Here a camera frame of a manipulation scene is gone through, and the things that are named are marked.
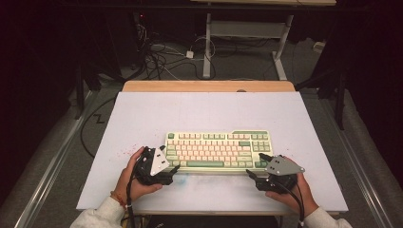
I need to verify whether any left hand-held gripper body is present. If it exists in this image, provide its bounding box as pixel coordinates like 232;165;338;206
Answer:
134;145;176;186

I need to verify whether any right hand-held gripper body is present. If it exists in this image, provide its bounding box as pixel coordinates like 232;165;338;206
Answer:
254;155;306;195

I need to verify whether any cream green pink keyboard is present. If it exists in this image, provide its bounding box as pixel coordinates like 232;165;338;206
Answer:
163;129;276;175

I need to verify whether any person's right hand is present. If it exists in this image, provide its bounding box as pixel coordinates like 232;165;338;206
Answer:
264;155;319;219

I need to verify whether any person's left hand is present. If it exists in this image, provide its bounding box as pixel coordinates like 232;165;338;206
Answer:
110;145;164;209

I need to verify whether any white board table cover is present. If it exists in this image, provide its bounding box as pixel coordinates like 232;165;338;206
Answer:
76;91;349;214

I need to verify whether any black metal stand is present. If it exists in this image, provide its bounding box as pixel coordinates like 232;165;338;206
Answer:
73;61;103;121
295;61;349;131

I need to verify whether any right hand-held gripper black cable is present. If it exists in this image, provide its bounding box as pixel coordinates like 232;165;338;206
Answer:
275;180;306;228

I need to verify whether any hand-held gripper black cable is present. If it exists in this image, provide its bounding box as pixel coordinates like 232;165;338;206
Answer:
125;162;141;228
275;180;306;228

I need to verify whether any left hand-held gripper black cable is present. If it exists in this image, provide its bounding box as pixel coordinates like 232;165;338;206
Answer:
125;162;141;228

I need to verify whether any red bracelet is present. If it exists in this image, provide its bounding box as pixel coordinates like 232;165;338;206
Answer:
109;190;128;210

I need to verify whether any metal floor rail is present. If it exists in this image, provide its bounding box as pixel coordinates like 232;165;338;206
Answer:
318;97;395;228
13;89;97;228

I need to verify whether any long black floor cable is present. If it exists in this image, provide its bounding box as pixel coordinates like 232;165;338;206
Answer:
79;96;117;160

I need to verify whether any tangle of floor cables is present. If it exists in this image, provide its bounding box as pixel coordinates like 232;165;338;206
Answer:
132;12;220;81

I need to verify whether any white metal desk frame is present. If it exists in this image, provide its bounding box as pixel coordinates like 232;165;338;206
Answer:
202;12;295;81

